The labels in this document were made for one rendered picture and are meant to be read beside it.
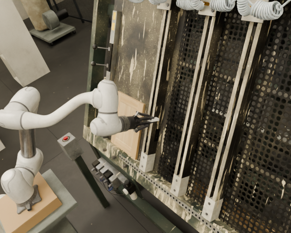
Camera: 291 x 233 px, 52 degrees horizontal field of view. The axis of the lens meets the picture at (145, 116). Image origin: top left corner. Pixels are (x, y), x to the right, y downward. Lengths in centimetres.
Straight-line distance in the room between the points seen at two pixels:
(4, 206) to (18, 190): 30
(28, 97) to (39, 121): 22
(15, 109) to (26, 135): 33
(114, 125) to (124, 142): 63
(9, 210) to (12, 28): 390
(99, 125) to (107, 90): 18
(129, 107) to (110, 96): 58
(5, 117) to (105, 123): 57
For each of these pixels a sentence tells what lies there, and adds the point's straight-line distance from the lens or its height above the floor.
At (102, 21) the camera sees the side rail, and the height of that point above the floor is 162.
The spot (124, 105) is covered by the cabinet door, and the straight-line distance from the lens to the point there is 213.
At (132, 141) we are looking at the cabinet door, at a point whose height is 99.
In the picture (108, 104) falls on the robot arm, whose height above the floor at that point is 154.
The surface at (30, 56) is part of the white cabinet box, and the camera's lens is 594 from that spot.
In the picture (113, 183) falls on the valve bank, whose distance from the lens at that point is 224.
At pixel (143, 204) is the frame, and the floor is 18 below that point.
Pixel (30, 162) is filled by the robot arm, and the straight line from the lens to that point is 227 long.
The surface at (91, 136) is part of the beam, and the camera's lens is 251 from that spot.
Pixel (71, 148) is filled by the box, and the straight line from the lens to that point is 249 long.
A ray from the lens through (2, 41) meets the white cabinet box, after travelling 577.
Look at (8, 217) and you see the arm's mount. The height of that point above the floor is 83.
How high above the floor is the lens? 236
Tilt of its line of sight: 37 degrees down
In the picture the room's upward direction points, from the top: 19 degrees counter-clockwise
